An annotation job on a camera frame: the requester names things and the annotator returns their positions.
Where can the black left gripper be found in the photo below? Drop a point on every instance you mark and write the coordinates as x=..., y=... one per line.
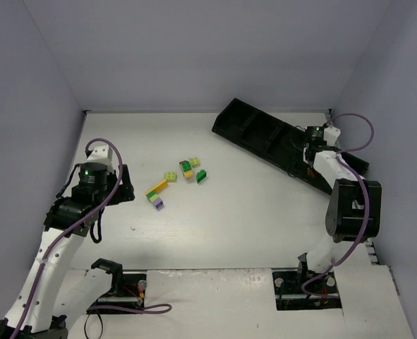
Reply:
x=122, y=188

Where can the long yellow lego brick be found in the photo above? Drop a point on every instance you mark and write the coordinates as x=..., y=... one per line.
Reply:
x=160, y=186

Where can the light green lego brick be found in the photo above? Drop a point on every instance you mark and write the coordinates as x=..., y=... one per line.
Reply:
x=194, y=161
x=170, y=176

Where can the green yellow brown lego stack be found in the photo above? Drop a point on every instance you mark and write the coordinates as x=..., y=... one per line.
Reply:
x=186, y=169

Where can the dark green curved lego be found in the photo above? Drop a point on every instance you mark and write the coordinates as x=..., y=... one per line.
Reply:
x=201, y=175

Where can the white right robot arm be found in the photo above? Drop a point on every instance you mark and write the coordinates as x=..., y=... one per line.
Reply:
x=354, y=209

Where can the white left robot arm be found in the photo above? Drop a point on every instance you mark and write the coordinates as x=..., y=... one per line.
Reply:
x=37, y=311

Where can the black compartment sorting tray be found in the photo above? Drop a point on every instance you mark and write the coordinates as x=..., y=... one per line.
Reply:
x=269, y=138

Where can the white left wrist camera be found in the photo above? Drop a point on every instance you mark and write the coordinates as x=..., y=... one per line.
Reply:
x=100, y=154

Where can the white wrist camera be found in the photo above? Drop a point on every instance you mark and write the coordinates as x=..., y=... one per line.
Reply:
x=331, y=135
x=100, y=154

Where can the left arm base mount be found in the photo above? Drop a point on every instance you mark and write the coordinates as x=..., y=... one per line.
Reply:
x=129, y=295

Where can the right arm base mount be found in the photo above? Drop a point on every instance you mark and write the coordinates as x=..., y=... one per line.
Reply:
x=318, y=295

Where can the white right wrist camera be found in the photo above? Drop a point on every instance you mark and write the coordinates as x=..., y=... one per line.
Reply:
x=331, y=135

